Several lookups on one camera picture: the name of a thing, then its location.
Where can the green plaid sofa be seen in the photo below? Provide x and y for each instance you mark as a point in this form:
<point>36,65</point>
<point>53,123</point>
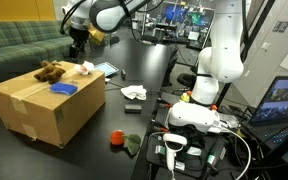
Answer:
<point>14,43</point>

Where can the yellow bottle orange cap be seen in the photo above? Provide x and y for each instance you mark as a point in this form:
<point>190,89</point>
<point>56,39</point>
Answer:
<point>185,97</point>

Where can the white VR controller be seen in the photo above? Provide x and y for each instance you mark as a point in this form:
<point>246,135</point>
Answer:
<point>172,150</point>

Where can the open black laptop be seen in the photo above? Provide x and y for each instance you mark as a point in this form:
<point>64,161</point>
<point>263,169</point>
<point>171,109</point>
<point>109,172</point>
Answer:
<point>280,100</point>

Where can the black office chair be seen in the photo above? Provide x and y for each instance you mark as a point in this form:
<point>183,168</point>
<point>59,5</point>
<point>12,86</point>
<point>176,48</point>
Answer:
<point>187,80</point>

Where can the small orange knob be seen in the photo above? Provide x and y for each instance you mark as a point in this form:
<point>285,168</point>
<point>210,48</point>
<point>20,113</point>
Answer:
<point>214,107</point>

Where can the large cardboard box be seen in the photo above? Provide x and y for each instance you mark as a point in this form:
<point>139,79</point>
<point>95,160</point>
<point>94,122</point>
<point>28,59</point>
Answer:
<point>50,113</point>

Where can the black equipment tray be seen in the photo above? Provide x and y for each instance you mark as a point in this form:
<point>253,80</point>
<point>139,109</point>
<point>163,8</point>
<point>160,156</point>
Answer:
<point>197,160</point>

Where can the clear plastic wrapper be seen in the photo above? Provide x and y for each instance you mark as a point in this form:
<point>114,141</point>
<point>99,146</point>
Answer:
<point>229,120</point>

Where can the blue sponge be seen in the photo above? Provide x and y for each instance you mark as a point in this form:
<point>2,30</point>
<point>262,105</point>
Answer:
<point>64,88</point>

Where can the black tripod pole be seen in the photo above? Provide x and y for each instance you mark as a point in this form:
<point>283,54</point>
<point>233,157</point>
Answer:
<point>252,36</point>

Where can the black electronics box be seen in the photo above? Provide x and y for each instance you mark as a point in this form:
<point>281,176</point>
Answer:
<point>164,35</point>

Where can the black orange-tipped tool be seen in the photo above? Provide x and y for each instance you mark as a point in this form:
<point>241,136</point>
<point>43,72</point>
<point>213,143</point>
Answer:
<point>160,128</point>

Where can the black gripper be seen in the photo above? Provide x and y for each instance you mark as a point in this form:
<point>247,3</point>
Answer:
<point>79,35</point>

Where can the white towel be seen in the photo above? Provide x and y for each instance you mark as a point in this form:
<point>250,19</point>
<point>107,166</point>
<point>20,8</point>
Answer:
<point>134,92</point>

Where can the small black remote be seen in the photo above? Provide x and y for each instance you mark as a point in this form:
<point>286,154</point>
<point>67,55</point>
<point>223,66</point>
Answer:
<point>123,74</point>

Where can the orange plush carrot green leaves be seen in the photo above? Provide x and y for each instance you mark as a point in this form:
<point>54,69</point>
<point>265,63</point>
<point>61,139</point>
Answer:
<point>117,137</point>

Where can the grey door sign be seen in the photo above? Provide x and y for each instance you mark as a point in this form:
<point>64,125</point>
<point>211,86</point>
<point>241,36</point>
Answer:
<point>281,26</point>

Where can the white-framed tablet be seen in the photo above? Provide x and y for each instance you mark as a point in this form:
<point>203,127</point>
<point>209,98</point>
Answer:
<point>107,68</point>

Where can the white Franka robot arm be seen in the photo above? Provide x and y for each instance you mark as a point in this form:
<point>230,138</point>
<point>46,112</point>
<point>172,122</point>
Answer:
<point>220,56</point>

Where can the white light switch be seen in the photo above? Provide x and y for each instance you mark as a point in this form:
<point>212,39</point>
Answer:
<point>266,45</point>

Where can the white VR headset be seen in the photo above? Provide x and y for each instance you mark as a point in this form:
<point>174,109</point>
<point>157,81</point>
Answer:
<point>190,116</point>

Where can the brown plush moose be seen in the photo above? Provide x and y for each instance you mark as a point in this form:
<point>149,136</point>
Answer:
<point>50,71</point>

